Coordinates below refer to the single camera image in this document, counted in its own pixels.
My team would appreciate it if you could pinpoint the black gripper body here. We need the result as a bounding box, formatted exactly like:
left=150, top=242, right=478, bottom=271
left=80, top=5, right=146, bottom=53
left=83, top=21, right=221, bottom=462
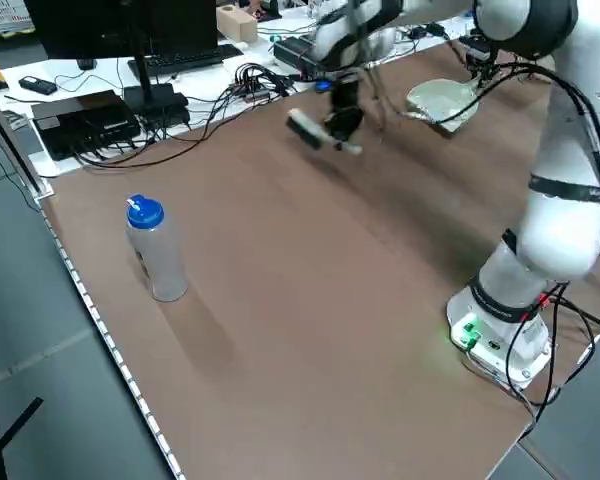
left=462, top=32, right=502, bottom=81
left=328, top=78, right=364, bottom=117

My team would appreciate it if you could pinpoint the beige hand brush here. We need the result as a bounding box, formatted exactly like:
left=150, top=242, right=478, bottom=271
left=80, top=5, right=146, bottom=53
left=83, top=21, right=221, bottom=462
left=285, top=108, right=365, bottom=157

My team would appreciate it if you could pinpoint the grey-green plastic dustpan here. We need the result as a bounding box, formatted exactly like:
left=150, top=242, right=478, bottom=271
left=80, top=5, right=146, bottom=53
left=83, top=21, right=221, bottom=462
left=404, top=78, right=482, bottom=139

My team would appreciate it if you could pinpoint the grey ridged electronics box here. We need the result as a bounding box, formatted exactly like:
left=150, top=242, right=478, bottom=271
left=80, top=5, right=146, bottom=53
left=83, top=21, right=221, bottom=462
left=273, top=36, right=331, bottom=77

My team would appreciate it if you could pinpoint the black usb hub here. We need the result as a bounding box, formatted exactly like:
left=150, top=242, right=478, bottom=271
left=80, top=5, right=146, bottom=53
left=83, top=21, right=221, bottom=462
left=233, top=62, right=284, bottom=104

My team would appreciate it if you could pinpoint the small cardboard box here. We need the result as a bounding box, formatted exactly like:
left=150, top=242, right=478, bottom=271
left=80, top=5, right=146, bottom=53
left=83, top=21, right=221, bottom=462
left=215, top=4, right=260, bottom=45

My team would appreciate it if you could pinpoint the black keyboard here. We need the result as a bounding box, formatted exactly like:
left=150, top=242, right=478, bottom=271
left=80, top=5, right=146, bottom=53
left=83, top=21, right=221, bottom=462
left=128, top=43, right=245, bottom=79

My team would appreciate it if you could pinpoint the clear bottle blue cap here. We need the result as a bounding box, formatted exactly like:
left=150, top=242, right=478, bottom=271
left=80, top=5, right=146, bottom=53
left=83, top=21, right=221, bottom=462
left=124, top=193, right=190, bottom=303

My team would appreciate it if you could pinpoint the black computer monitor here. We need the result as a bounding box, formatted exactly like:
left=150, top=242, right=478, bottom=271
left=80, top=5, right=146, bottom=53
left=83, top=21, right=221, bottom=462
left=23, top=0, right=219, bottom=126

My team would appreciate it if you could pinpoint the flat black electronics box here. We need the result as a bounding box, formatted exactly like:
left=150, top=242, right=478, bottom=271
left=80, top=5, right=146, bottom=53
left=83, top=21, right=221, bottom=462
left=31, top=89, right=142, bottom=162

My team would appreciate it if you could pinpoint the black handheld remote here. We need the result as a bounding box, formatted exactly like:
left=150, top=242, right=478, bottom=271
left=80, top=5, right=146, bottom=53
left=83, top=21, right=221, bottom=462
left=18, top=75, right=59, bottom=96

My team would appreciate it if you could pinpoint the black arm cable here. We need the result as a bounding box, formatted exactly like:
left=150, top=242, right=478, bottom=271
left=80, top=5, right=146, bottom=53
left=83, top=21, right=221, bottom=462
left=444, top=39, right=600, bottom=194

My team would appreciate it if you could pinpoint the aluminium profile post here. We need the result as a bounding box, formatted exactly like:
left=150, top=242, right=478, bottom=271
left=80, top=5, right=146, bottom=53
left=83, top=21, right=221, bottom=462
left=0, top=79, right=52, bottom=202

